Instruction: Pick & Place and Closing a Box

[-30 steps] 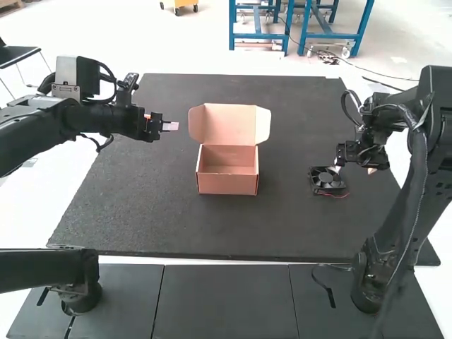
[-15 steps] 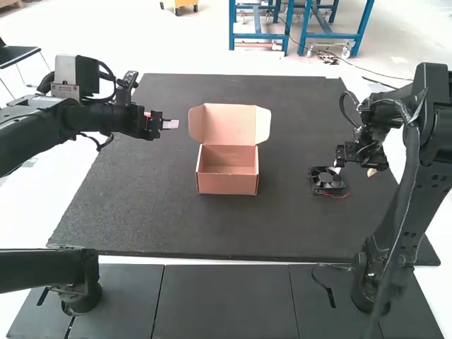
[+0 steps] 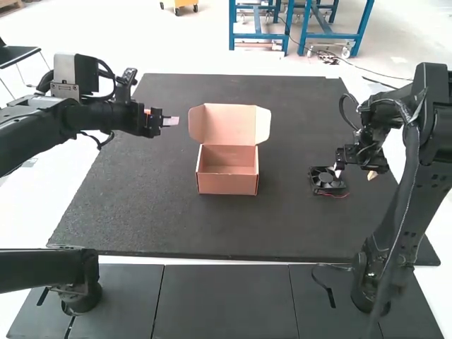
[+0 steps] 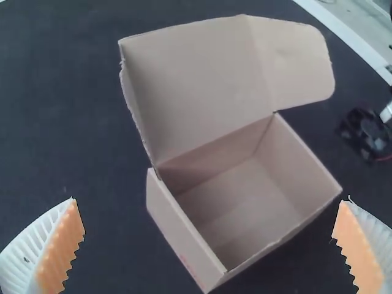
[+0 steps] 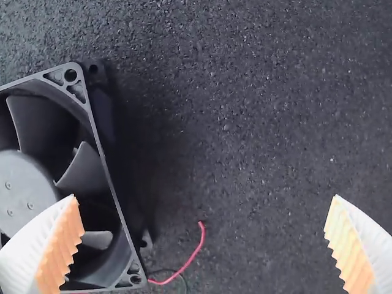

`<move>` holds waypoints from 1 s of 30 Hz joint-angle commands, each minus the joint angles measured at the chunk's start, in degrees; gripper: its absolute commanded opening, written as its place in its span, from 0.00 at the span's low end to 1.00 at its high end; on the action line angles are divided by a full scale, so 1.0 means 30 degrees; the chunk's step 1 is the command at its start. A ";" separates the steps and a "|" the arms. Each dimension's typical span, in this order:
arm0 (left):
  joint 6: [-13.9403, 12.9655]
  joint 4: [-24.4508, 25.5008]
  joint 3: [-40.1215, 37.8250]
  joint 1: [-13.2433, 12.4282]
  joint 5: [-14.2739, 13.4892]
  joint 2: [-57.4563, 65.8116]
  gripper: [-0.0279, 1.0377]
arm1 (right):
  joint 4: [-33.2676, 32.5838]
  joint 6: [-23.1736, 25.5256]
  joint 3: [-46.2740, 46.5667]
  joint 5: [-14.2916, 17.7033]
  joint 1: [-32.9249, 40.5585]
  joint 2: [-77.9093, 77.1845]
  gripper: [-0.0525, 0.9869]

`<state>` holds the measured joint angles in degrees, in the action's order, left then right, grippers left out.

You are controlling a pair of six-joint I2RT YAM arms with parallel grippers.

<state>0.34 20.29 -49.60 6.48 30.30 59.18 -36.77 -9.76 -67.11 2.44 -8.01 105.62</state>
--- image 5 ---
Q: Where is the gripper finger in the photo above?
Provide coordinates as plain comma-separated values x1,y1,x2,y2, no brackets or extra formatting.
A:
0,194,86,294
323,194,392,294

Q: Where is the black square fan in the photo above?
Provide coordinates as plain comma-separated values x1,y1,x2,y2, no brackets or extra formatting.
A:
0,59,206,294

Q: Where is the black mat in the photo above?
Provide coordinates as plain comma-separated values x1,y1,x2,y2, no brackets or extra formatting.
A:
0,0,392,294

